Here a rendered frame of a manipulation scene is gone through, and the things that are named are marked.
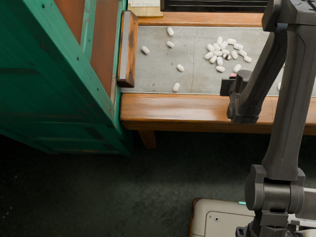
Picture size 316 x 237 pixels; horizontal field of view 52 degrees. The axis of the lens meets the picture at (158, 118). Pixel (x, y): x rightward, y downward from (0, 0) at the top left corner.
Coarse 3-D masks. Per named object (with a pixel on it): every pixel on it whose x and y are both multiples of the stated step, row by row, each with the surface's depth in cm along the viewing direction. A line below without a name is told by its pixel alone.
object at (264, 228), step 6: (252, 222) 73; (258, 222) 68; (240, 228) 75; (246, 228) 75; (252, 228) 70; (258, 228) 68; (264, 228) 67; (270, 228) 66; (276, 228) 66; (282, 228) 67; (240, 234) 75; (246, 234) 73; (252, 234) 69; (258, 234) 68; (264, 234) 67; (270, 234) 67; (276, 234) 66; (282, 234) 67
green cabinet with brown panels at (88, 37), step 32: (0, 0) 45; (32, 0) 48; (64, 0) 65; (96, 0) 91; (0, 32) 54; (32, 32) 53; (64, 32) 62; (96, 32) 92; (0, 64) 71; (32, 64) 67; (64, 64) 65; (96, 64) 93; (0, 96) 94; (32, 96) 92; (64, 96) 87; (96, 96) 89
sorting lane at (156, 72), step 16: (144, 32) 136; (160, 32) 135; (176, 32) 135; (192, 32) 135; (208, 32) 134; (224, 32) 134; (240, 32) 134; (256, 32) 134; (160, 48) 133; (176, 48) 133; (192, 48) 133; (256, 48) 132; (144, 64) 132; (160, 64) 132; (176, 64) 131; (192, 64) 131; (208, 64) 131; (224, 64) 130; (240, 64) 130; (144, 80) 130; (160, 80) 130; (176, 80) 129; (192, 80) 129; (208, 80) 129
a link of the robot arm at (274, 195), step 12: (264, 180) 67; (276, 180) 67; (264, 192) 65; (276, 192) 66; (288, 192) 66; (264, 204) 66; (276, 204) 66; (288, 204) 66; (264, 216) 66; (276, 216) 66; (288, 216) 66
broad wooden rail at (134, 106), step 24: (120, 96) 127; (144, 96) 126; (168, 96) 126; (192, 96) 126; (216, 96) 126; (120, 120) 125; (144, 120) 124; (168, 120) 123; (192, 120) 123; (216, 120) 122; (264, 120) 121; (312, 120) 121
